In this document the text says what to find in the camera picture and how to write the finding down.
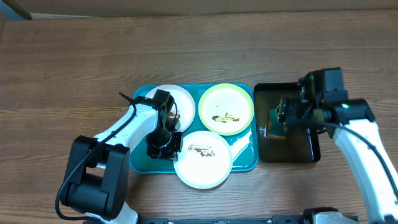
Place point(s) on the white plate front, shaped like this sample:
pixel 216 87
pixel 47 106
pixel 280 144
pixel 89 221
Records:
pixel 205 160

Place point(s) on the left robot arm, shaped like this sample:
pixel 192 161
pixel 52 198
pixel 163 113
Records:
pixel 95 185

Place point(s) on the teal plastic tray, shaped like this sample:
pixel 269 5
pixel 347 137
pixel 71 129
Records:
pixel 243 145

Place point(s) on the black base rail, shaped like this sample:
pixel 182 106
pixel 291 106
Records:
pixel 276 219

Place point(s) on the black water tray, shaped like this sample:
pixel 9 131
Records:
pixel 299 146

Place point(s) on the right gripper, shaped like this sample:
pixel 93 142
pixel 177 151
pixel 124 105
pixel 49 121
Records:
pixel 288 112

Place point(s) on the white plate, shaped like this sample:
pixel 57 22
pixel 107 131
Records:
pixel 184 109
pixel 205 160

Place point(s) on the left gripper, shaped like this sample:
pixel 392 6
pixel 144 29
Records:
pixel 171 152

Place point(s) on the green yellow sponge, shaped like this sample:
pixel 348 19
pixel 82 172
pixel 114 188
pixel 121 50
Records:
pixel 275 129

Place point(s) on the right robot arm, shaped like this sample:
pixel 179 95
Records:
pixel 324 105

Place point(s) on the green rimmed plate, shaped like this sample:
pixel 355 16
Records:
pixel 226 109

